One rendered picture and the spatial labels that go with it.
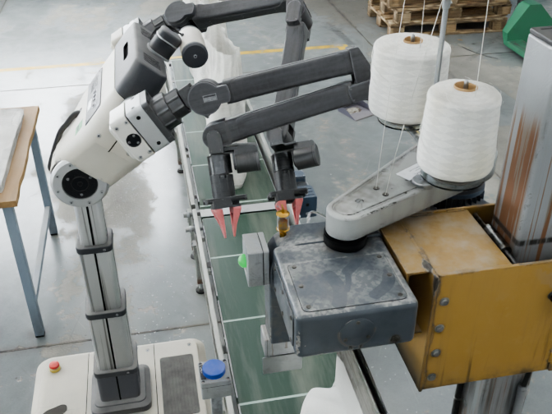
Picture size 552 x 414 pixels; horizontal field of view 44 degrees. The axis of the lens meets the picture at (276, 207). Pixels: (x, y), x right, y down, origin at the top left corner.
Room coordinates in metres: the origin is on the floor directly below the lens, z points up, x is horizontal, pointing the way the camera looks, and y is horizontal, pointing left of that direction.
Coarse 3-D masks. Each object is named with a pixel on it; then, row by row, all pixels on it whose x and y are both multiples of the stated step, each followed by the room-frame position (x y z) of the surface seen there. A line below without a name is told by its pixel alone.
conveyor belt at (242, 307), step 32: (256, 224) 2.66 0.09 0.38; (224, 256) 2.41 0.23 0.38; (224, 288) 2.19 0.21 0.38; (256, 288) 2.19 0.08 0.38; (224, 320) 1.99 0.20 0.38; (256, 320) 1.99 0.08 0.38; (256, 352) 1.82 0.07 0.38; (256, 384) 1.66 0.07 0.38; (288, 384) 1.66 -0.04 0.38; (320, 384) 1.66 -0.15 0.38
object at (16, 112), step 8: (0, 112) 3.07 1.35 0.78; (8, 112) 3.07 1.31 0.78; (16, 112) 3.07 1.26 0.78; (0, 120) 2.97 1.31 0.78; (8, 120) 2.97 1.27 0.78; (16, 120) 2.97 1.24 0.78; (0, 128) 2.88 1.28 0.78; (8, 128) 2.88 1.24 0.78; (16, 128) 2.88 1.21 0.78; (0, 136) 2.80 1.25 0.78; (8, 136) 2.80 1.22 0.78; (0, 144) 2.72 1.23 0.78; (8, 144) 2.72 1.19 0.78; (0, 152) 2.64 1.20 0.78; (8, 152) 2.64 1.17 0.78; (0, 160) 2.57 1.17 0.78; (0, 168) 2.49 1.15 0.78; (0, 176) 2.43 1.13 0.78; (0, 184) 2.36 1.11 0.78
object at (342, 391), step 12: (336, 360) 1.21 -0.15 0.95; (336, 372) 1.20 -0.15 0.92; (336, 384) 1.19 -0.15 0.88; (348, 384) 1.11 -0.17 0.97; (312, 396) 1.21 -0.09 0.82; (324, 396) 1.19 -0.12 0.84; (336, 396) 1.16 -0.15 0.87; (348, 396) 1.10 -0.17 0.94; (312, 408) 1.17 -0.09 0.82; (324, 408) 1.15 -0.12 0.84; (336, 408) 1.14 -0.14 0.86; (348, 408) 1.10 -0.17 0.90; (360, 408) 1.02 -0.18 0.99
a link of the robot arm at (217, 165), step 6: (228, 150) 1.48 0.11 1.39; (210, 156) 1.45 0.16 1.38; (216, 156) 1.45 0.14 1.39; (222, 156) 1.45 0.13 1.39; (228, 156) 1.46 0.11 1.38; (234, 156) 1.46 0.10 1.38; (210, 162) 1.45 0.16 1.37; (216, 162) 1.44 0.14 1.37; (222, 162) 1.44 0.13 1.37; (228, 162) 1.45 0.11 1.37; (234, 162) 1.45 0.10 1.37; (210, 168) 1.44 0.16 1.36; (216, 168) 1.43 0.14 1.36; (222, 168) 1.43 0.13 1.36; (228, 168) 1.44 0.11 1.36; (234, 168) 1.45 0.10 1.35; (210, 174) 1.44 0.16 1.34; (216, 174) 1.43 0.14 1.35; (222, 174) 1.44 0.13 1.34
